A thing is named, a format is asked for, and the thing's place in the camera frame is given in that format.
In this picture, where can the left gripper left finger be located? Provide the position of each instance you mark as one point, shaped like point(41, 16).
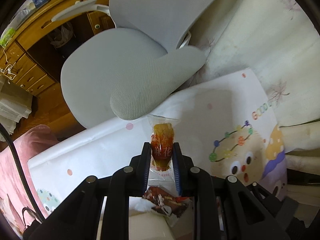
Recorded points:
point(77, 217)

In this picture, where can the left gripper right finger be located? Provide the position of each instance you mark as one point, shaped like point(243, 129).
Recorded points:
point(223, 208)

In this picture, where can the brown white snack packet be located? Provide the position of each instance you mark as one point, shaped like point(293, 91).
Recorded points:
point(160, 202)

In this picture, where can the orange fried twist packet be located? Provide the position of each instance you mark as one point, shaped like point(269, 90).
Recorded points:
point(162, 144)

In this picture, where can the white plastic storage tray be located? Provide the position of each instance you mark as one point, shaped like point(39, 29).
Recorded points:
point(147, 225)

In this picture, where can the cartoon printed table cloth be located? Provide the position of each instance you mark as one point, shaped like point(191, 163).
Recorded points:
point(175, 134)

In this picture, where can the lace covered cabinet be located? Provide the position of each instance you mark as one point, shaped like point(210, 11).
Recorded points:
point(15, 104)

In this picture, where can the grey office chair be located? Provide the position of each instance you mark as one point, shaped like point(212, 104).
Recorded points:
point(128, 70)

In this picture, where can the wooden desk with drawers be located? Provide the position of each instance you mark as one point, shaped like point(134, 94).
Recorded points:
point(30, 61)

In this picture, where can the white floral curtain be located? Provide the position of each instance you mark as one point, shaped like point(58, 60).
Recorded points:
point(277, 41)

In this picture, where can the green tissue pack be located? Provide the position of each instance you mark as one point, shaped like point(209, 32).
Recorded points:
point(6, 36)

